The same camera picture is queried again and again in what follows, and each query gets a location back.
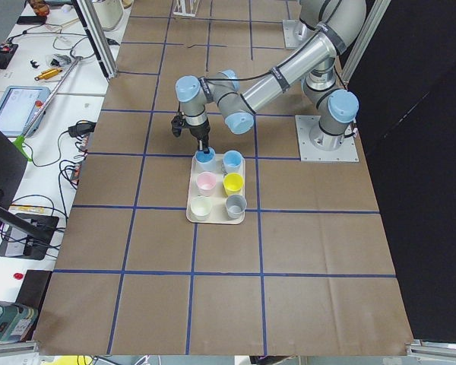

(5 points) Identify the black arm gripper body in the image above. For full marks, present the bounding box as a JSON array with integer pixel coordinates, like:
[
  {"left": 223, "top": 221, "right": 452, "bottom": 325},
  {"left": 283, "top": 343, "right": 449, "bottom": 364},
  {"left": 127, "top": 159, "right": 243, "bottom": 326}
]
[{"left": 188, "top": 122, "right": 210, "bottom": 141}]

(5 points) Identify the light blue cup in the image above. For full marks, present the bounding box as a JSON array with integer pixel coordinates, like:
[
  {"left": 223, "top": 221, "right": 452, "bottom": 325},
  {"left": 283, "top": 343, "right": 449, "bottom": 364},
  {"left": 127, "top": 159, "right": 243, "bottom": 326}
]
[{"left": 195, "top": 147, "right": 217, "bottom": 172}]

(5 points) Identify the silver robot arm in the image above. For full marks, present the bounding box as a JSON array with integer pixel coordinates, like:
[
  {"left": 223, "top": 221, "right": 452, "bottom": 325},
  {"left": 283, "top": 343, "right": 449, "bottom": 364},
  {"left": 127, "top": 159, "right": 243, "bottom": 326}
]
[{"left": 171, "top": 0, "right": 366, "bottom": 153}]

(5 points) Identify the blue cup on tray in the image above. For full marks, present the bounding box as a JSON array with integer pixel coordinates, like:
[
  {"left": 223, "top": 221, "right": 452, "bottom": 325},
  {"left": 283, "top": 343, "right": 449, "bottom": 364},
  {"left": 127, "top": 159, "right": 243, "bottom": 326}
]
[{"left": 223, "top": 150, "right": 243, "bottom": 173}]

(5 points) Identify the pink cup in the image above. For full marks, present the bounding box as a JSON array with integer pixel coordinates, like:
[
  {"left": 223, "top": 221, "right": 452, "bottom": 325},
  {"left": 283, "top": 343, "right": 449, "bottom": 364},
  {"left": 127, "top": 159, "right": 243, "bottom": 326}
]
[{"left": 196, "top": 171, "right": 217, "bottom": 196}]

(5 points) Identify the yellow cup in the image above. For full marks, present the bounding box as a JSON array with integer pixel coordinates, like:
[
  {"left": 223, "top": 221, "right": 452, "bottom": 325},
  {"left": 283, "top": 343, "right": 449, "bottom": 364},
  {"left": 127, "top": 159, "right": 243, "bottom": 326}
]
[{"left": 223, "top": 173, "right": 244, "bottom": 196}]

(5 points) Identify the pale green cup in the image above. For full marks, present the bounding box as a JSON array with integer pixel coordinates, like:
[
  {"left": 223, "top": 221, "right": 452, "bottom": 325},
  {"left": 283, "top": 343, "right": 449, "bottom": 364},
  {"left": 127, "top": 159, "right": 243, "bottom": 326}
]
[{"left": 189, "top": 195, "right": 212, "bottom": 222}]

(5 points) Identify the grey cup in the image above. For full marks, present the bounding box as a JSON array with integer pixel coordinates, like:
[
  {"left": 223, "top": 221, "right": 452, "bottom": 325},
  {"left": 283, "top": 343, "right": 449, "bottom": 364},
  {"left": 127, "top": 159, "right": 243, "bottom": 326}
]
[{"left": 225, "top": 194, "right": 247, "bottom": 219}]

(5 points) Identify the cream white tray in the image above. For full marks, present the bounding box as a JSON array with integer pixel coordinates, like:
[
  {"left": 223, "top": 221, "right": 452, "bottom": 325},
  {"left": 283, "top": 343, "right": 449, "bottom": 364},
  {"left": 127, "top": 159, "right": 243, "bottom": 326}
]
[{"left": 186, "top": 151, "right": 247, "bottom": 224}]

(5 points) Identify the brown paper table cover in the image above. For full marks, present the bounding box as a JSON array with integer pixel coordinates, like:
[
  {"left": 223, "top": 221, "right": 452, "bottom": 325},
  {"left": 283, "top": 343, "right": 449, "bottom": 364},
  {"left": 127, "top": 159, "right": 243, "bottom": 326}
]
[{"left": 34, "top": 1, "right": 412, "bottom": 356}]

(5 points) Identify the teach pendant tablet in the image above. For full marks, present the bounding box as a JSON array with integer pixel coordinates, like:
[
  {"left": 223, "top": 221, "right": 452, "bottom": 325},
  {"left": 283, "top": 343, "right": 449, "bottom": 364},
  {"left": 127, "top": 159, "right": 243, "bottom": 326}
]
[{"left": 0, "top": 85, "right": 51, "bottom": 138}]

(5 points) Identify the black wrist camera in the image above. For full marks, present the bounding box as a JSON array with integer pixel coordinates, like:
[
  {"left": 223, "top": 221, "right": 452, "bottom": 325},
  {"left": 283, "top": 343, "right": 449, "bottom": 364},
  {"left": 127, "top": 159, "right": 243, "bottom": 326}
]
[{"left": 171, "top": 116, "right": 185, "bottom": 138}]

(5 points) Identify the white wire cup rack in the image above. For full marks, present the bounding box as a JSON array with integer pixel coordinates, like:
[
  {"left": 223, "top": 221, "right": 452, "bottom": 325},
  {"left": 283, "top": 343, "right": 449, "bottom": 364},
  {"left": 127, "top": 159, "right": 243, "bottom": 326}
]
[{"left": 173, "top": 0, "right": 201, "bottom": 17}]

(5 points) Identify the aluminium frame post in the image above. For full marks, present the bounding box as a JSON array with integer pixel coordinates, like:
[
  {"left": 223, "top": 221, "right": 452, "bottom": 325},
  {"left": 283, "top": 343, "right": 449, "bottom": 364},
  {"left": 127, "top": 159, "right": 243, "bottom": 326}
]
[{"left": 71, "top": 0, "right": 118, "bottom": 79}]

